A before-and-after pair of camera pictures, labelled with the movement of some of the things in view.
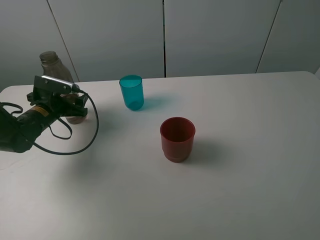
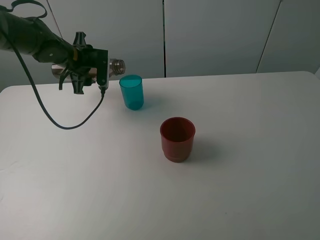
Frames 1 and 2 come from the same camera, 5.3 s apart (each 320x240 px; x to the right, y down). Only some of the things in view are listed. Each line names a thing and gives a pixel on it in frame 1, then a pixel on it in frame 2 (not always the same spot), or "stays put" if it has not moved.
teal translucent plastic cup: [132, 88] stays put
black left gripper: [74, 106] to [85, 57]
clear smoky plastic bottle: [53, 66] to [116, 67]
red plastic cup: [177, 135] stays put
